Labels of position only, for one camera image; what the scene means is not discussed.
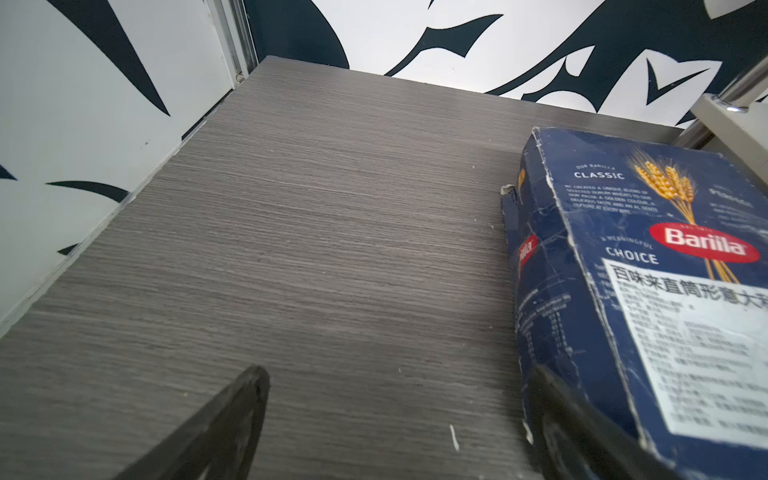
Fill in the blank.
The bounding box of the blue Barilla pasta box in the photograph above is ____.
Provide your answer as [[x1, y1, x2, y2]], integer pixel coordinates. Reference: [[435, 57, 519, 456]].
[[502, 127, 767, 479]]

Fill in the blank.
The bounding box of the white two-tier shelf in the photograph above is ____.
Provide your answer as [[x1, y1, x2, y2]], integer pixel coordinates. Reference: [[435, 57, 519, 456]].
[[673, 58, 767, 189]]

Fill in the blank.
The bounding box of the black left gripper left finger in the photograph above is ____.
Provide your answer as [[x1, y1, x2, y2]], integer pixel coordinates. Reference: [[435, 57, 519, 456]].
[[116, 365, 270, 479]]

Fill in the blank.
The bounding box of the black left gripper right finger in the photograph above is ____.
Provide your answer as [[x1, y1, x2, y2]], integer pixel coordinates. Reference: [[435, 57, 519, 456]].
[[528, 365, 678, 480]]

